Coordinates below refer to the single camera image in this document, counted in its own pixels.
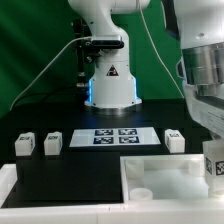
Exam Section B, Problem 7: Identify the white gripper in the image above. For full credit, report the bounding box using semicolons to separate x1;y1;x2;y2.
183;83;224;139

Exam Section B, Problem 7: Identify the white square table top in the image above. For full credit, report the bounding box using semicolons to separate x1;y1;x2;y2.
120;154;224;202

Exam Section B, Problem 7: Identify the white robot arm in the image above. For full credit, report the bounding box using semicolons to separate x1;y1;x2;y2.
68;0;224;138

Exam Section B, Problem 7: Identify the white sheet with markers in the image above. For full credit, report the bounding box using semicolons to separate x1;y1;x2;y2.
70;127;160;147

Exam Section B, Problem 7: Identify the black stand behind robot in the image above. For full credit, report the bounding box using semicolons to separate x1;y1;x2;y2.
71;19;99;102

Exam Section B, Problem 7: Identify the white left fence block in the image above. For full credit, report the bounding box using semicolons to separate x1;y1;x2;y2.
0;164;17;208

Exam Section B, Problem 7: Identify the white front rail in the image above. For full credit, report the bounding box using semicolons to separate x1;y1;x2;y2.
0;199;224;224

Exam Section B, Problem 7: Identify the white cable right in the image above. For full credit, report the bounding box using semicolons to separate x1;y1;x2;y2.
138;0;185;98

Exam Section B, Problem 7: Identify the white cable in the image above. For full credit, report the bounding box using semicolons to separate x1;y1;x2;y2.
138;0;185;98
9;36;93;112

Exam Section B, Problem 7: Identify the black camera on base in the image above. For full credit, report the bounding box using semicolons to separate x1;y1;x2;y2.
91;35;124;49

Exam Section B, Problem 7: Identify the white cable left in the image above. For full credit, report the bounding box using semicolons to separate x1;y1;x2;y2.
9;36;93;112

